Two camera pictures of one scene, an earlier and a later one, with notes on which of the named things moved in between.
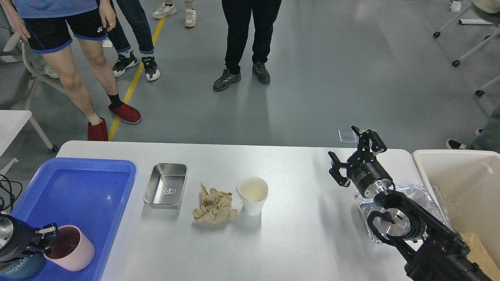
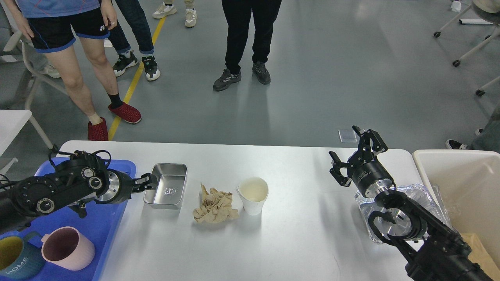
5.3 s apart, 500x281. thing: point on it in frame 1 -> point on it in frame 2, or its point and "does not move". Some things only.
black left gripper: [15, 236] -> [121, 186]
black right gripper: [368, 176] does not move
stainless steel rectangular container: [165, 186] does not move
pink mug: [70, 250] does not move
